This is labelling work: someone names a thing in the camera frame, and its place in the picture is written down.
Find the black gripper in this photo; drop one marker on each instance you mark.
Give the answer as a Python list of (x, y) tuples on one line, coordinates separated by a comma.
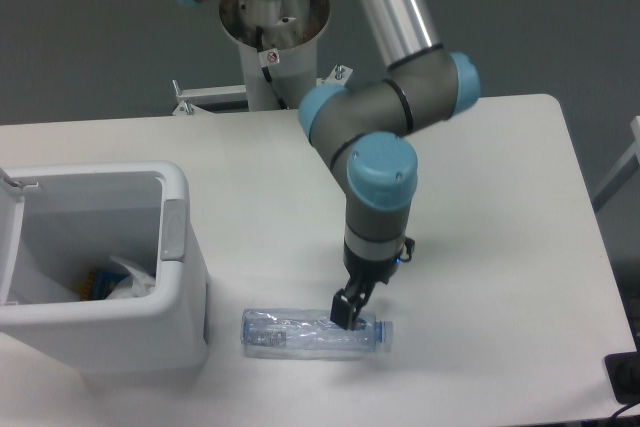
[(348, 303)]

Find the clear plastic water bottle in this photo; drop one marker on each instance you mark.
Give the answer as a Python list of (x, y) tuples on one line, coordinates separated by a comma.
[(309, 334)]

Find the white paper wrapper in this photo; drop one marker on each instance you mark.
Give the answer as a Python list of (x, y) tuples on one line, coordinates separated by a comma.
[(138, 283)]

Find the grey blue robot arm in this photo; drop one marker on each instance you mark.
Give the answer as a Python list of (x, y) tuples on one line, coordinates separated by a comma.
[(361, 136)]

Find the white plastic trash can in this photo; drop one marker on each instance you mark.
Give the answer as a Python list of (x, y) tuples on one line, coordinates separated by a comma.
[(60, 222)]

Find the blue snack package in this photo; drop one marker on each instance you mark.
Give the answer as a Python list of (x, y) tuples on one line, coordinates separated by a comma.
[(98, 285)]

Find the black device at edge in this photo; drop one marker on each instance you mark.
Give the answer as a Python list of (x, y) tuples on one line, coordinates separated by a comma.
[(623, 373)]

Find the white metal base frame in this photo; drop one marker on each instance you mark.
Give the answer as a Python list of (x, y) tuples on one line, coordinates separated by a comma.
[(233, 98)]

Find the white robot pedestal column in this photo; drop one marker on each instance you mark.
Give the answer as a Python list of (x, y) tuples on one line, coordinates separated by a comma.
[(277, 42)]

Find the white frame at right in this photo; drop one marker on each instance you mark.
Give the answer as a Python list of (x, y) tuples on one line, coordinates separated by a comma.
[(621, 171)]

